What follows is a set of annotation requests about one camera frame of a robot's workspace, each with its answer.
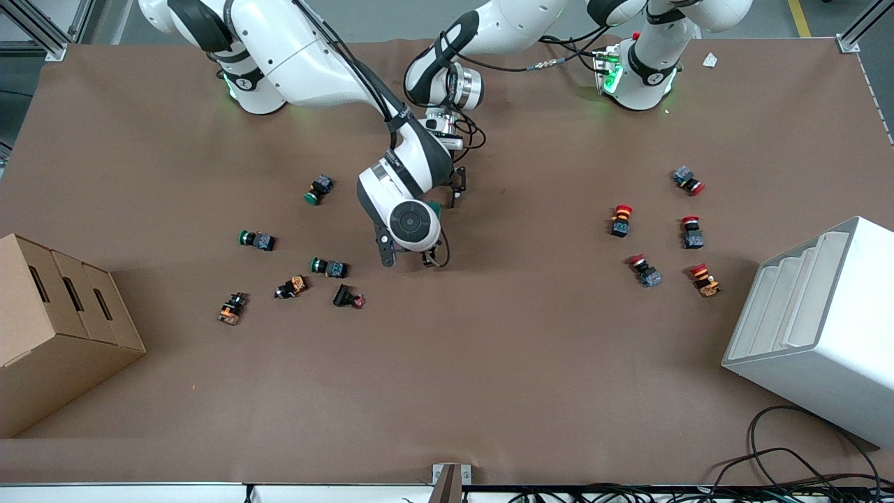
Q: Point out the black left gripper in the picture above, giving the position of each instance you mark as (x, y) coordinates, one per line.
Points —
(457, 183)

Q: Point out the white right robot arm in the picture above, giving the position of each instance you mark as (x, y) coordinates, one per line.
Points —
(293, 49)

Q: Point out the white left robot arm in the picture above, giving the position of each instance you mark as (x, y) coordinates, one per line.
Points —
(517, 21)

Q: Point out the green push button blue block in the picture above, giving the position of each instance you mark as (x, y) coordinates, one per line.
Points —
(319, 188)
(257, 240)
(328, 267)

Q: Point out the black square button red terminal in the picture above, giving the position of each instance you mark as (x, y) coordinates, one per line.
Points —
(346, 296)

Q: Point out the black push button orange block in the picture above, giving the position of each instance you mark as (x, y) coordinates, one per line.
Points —
(291, 287)
(232, 308)

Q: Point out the brown paper table cover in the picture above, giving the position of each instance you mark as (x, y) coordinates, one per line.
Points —
(524, 363)

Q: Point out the red push button orange block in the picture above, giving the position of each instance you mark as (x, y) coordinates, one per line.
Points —
(705, 279)
(621, 221)

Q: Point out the red push button blue block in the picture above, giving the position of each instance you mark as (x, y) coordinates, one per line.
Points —
(644, 270)
(688, 180)
(692, 233)

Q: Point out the white paper scrap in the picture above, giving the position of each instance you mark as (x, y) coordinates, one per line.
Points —
(710, 60)

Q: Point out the brown cardboard box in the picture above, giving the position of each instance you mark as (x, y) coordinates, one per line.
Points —
(63, 349)

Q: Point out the white slotted bin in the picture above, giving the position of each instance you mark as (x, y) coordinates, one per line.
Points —
(831, 349)

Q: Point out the aluminium camera post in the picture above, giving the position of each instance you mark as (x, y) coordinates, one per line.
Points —
(447, 483)

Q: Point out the aluminium frame profile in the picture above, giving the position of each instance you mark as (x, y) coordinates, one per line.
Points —
(42, 31)
(855, 31)

